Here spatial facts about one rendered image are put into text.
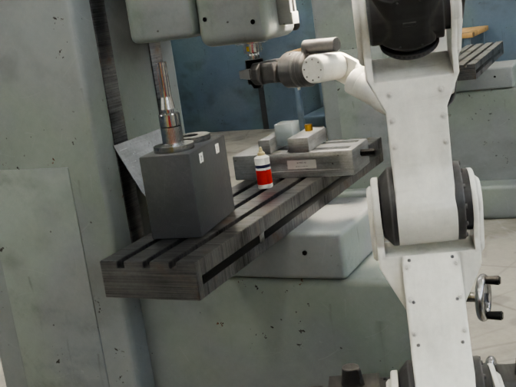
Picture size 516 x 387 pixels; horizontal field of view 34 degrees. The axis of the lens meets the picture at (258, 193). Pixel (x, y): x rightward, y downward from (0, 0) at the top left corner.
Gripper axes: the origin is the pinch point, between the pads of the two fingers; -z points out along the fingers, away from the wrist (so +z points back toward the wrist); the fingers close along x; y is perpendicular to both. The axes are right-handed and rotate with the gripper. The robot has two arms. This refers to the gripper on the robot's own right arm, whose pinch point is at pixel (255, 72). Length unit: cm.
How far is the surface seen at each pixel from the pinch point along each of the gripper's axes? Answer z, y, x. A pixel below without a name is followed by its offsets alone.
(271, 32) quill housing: 10.2, -9.8, 3.8
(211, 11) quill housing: -2.0, -16.9, 10.9
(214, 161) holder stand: 10.8, 16.3, 30.8
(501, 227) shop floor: -60, 122, -258
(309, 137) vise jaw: 6.0, 19.3, -11.1
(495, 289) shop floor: -22, 122, -169
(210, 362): -13, 75, 20
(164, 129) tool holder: 8.5, 6.6, 42.2
